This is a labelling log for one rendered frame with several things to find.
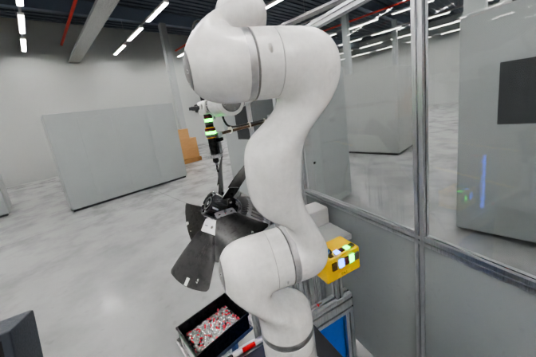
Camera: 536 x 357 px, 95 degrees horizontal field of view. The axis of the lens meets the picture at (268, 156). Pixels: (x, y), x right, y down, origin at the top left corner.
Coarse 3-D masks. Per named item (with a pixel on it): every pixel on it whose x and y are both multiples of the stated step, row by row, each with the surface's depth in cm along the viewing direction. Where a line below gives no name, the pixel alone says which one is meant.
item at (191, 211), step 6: (186, 204) 142; (186, 210) 141; (192, 210) 134; (198, 210) 129; (186, 216) 141; (192, 216) 134; (198, 216) 130; (204, 216) 127; (192, 222) 135; (198, 222) 132; (192, 228) 136; (198, 228) 133; (192, 234) 137
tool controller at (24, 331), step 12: (24, 312) 58; (0, 324) 54; (12, 324) 53; (24, 324) 55; (36, 324) 59; (0, 336) 49; (12, 336) 50; (24, 336) 54; (36, 336) 58; (0, 348) 49; (12, 348) 50; (24, 348) 53; (36, 348) 57
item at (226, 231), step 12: (228, 216) 106; (240, 216) 105; (216, 228) 100; (228, 228) 97; (240, 228) 96; (252, 228) 94; (264, 228) 91; (216, 240) 94; (228, 240) 92; (216, 252) 90
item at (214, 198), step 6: (210, 198) 117; (216, 198) 113; (234, 198) 120; (204, 204) 119; (210, 204) 113; (216, 204) 112; (222, 204) 113; (228, 204) 117; (234, 204) 117; (204, 210) 116; (210, 210) 111; (216, 210) 112; (210, 216) 113
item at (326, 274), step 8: (336, 240) 98; (344, 240) 97; (328, 248) 93; (336, 248) 93; (352, 248) 91; (336, 256) 88; (344, 256) 89; (328, 264) 86; (352, 264) 91; (328, 272) 86; (336, 272) 88; (344, 272) 90; (328, 280) 87
